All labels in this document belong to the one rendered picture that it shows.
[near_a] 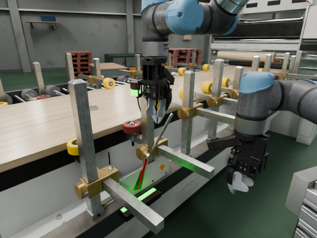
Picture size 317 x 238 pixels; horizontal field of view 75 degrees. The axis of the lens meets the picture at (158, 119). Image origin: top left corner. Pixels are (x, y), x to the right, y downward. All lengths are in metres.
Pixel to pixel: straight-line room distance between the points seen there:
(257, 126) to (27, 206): 0.80
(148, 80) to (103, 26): 10.06
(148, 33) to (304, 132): 2.85
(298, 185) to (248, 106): 0.19
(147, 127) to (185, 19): 0.41
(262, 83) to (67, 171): 0.74
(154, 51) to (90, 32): 9.99
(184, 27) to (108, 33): 10.18
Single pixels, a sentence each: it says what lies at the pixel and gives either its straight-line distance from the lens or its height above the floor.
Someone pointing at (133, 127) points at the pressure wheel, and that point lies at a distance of 0.89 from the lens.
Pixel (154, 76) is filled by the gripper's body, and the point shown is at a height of 1.16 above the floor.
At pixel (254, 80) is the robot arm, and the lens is 0.53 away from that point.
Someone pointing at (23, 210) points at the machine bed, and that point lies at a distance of 0.92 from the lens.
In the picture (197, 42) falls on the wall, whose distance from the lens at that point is 12.32.
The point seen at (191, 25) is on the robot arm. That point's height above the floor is 1.28.
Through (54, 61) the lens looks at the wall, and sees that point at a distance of 10.59.
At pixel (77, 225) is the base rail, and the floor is 0.70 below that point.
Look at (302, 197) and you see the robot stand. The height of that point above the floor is 0.95.
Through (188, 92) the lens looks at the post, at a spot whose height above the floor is 1.04.
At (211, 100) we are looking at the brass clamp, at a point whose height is 0.96.
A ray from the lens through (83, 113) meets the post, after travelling 0.60.
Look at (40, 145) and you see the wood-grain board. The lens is 0.86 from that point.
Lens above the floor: 1.25
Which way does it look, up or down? 21 degrees down
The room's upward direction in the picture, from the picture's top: straight up
